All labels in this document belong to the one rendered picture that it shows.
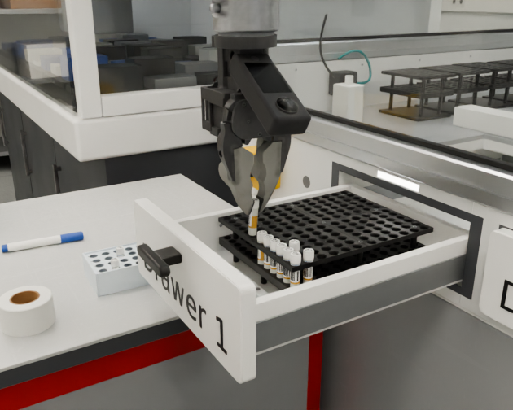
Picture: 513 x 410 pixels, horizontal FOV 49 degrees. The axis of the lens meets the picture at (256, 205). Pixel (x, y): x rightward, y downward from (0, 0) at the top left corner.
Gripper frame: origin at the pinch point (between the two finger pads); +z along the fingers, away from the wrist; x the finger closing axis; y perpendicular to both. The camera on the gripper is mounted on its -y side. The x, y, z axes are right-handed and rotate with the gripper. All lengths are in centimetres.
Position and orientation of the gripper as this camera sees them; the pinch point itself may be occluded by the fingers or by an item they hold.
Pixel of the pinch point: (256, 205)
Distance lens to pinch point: 69.7
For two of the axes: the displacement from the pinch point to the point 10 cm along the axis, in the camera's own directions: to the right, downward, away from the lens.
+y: -5.2, -3.0, 8.0
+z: 0.1, 9.3, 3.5
